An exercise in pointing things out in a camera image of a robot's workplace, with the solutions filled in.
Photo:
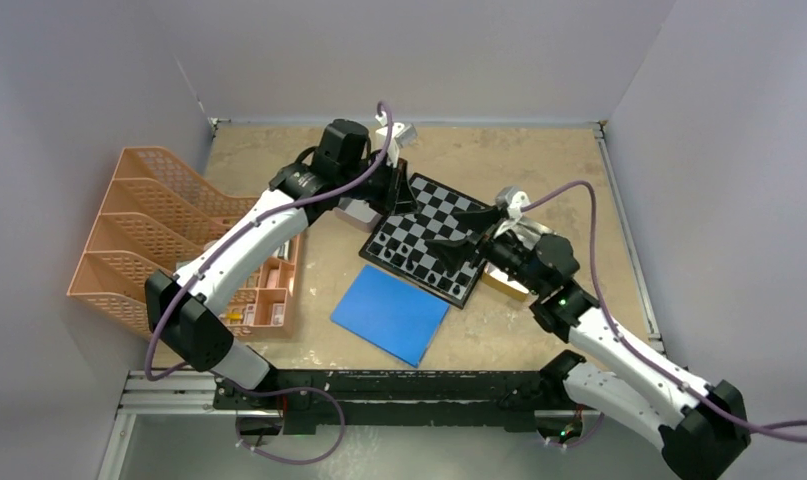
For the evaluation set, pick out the peach desk organizer tray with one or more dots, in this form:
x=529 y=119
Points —
x=263 y=307

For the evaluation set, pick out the black chess knight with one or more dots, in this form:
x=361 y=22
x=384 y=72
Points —
x=445 y=285

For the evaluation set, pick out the peach mesh file rack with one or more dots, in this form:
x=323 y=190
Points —
x=157 y=212

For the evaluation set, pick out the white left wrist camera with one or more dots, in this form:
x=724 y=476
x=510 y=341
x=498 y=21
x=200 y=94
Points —
x=398 y=137

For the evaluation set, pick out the yellow tin with black pieces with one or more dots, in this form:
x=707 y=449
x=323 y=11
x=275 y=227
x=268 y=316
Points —
x=509 y=281

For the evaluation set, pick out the pink tin with white pieces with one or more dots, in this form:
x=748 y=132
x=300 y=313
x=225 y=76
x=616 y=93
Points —
x=358 y=214

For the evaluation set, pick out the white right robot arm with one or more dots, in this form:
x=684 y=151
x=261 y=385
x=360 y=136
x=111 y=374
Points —
x=692 y=422

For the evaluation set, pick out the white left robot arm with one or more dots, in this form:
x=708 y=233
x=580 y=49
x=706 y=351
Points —
x=183 y=309

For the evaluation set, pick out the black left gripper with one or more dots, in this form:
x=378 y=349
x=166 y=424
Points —
x=404 y=202

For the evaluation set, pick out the blue mat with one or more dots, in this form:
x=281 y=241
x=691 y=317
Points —
x=392 y=315

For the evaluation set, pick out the black white chessboard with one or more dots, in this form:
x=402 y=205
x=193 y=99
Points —
x=437 y=203

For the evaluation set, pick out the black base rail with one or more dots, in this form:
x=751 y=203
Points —
x=516 y=401

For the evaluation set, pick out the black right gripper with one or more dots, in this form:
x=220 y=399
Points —
x=453 y=255

